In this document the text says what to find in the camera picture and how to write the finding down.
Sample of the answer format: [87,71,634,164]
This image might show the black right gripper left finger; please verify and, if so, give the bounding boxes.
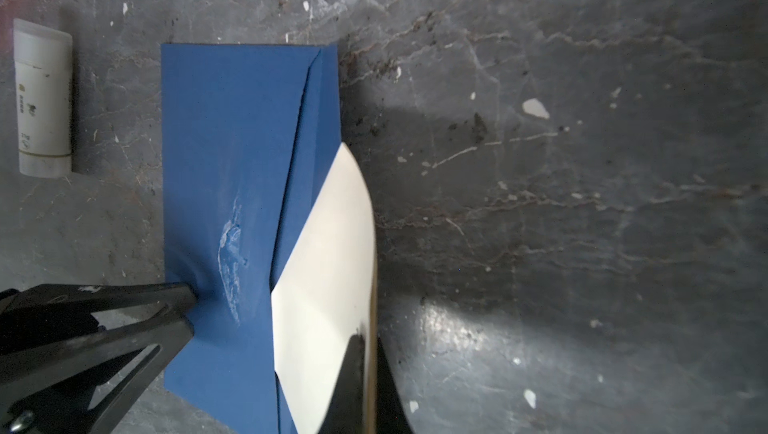
[1,283,197,433]

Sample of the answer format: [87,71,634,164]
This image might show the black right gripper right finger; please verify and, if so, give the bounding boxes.
[319,334,412,434]

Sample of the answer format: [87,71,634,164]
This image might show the beige letter paper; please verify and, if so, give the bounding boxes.
[271,144,377,433]

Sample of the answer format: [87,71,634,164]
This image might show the blue envelope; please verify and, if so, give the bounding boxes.
[161,44,341,433]

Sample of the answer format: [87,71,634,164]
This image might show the white glue stick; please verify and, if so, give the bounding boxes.
[13,19,73,178]

